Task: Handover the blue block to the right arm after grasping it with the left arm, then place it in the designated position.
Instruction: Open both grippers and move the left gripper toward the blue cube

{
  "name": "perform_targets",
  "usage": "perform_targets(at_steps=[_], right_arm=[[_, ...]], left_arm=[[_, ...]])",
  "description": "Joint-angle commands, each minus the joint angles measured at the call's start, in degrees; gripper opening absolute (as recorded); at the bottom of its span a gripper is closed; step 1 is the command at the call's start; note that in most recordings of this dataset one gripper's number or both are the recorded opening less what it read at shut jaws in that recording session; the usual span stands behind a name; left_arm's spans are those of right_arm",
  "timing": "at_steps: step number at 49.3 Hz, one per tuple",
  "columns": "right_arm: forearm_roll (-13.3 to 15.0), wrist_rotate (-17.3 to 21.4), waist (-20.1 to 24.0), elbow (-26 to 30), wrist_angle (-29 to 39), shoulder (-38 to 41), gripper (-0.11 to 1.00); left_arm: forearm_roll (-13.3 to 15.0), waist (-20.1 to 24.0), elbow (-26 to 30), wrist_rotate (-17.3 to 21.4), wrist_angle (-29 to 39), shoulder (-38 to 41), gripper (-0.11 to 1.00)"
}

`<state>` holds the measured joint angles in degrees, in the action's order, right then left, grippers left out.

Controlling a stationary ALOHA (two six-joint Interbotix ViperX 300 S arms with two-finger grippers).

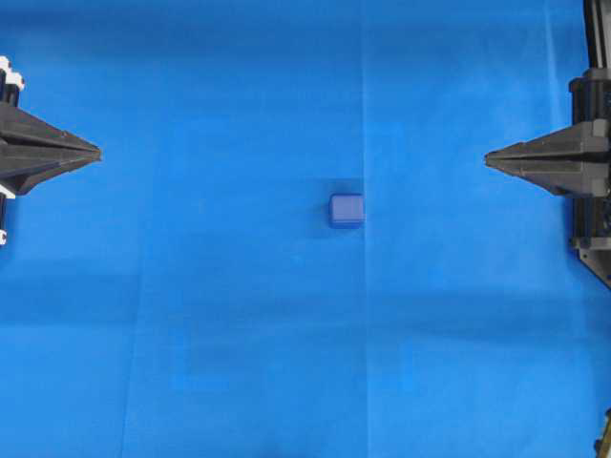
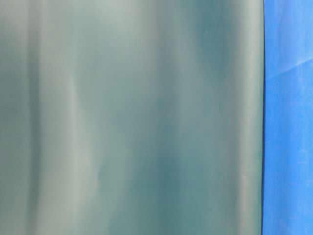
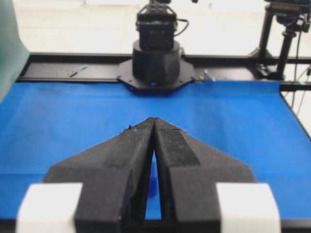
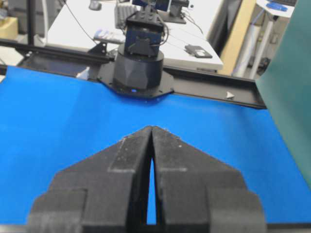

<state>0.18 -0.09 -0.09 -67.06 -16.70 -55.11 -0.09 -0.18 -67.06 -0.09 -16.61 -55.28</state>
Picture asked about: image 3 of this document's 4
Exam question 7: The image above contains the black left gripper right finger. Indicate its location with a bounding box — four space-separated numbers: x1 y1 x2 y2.
152 117 282 233

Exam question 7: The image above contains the blue table mat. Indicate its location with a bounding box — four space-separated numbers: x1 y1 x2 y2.
0 82 311 219

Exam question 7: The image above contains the blue block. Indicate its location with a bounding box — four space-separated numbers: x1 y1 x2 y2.
148 161 157 197

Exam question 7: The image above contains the black camera stand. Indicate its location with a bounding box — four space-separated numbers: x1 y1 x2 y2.
250 0 311 81

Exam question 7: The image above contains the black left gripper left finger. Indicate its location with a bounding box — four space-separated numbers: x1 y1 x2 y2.
16 117 156 233

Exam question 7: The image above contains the black aluminium table frame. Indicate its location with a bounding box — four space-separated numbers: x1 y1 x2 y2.
17 53 311 92

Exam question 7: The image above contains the green backdrop curtain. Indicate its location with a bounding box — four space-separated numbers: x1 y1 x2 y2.
0 0 30 100

